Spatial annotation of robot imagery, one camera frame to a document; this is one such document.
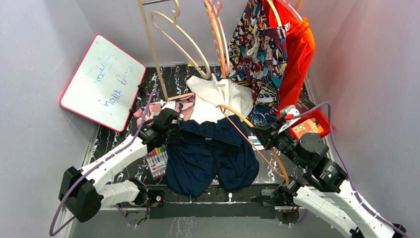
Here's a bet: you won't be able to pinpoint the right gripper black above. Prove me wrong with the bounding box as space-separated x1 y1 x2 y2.
250 118 306 168

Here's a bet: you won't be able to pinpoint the navy blue shorts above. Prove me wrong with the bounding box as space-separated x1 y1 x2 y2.
165 115 260 197

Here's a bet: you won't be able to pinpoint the orange hanger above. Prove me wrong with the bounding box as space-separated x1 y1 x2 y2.
215 104 290 187

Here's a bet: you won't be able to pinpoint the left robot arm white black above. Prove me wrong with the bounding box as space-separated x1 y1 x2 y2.
59 108 179 223

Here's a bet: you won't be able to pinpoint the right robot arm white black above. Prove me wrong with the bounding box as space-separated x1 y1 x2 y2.
250 124 407 238

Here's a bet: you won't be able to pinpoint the pink patterned shorts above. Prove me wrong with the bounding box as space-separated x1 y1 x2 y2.
134 94 195 125

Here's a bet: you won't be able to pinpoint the white shorts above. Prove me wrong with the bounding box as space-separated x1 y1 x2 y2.
186 74 253 124

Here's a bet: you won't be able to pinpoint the comic print shorts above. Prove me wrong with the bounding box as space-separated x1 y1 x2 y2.
228 0 290 125

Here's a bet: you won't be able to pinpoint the orange shorts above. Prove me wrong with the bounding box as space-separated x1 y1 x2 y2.
262 0 315 109

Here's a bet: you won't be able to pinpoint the beige wooden hanger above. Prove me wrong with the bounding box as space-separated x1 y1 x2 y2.
150 0 211 79

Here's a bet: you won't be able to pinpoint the pink hanger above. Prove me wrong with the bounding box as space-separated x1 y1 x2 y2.
204 0 230 79

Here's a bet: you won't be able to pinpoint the yellow hanger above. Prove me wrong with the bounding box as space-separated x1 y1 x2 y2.
267 0 283 26

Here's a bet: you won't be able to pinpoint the blue correction tape package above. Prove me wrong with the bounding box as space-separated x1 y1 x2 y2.
248 136 264 151

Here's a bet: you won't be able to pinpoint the colour marker pack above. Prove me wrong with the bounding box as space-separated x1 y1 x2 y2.
146 146 168 180

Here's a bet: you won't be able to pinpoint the dark book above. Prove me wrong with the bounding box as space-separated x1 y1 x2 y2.
296 82 317 114

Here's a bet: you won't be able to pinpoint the red plastic bin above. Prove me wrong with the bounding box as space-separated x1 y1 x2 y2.
289 109 330 139

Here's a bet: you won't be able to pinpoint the pink framed whiteboard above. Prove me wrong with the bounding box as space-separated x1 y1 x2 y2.
59 34 146 132

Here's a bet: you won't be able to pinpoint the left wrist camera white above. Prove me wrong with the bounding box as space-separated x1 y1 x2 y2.
161 101 177 112

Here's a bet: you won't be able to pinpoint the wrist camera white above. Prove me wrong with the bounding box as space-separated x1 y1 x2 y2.
279 105 300 133
161 101 177 112

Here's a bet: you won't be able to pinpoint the wooden rack frame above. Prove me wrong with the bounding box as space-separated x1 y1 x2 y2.
137 0 194 101

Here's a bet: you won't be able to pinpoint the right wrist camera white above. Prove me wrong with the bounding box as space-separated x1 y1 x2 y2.
279 105 300 133

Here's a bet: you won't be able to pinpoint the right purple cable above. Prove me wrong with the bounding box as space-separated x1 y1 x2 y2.
292 101 411 238

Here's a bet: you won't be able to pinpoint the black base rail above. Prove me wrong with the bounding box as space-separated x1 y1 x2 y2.
65 183 332 220

